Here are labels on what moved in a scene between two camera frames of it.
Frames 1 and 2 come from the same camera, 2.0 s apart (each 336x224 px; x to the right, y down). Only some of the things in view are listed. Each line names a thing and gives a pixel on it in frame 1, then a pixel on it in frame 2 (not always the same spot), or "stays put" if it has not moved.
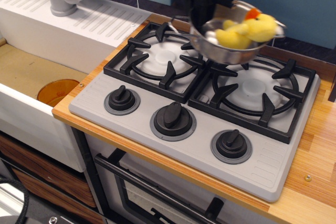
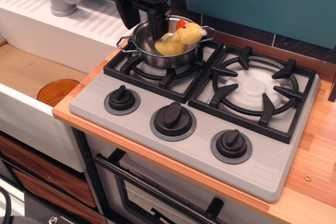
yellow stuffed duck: (255, 27) to (176, 43)
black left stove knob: (122, 101) stays put
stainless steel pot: (235, 9) to (143, 43)
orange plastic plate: (53, 92) stays put
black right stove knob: (231, 147) stays put
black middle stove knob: (174, 123) stays put
